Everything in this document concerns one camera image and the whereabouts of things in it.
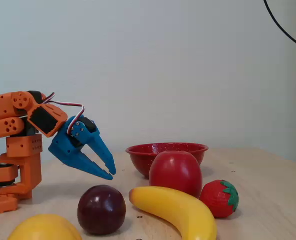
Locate red toy apple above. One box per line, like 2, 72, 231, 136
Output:
148, 150, 203, 200

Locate dark purple toy plum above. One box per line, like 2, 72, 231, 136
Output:
77, 184, 126, 236

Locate orange robot base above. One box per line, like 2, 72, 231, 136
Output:
0, 152, 43, 217

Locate white red servo wire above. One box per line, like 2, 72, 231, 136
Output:
41, 92, 85, 136

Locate red speckled enamel bowl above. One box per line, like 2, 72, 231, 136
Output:
125, 142, 209, 180

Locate orange yellow toy peach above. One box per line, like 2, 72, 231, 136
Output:
7, 213, 83, 240

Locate thin black cable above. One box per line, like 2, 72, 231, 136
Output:
263, 0, 296, 51

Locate red toy strawberry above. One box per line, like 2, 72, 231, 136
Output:
199, 179, 239, 219

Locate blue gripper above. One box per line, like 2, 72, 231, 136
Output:
48, 114, 117, 181

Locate yellow toy banana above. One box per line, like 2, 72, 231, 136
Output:
128, 186, 218, 240

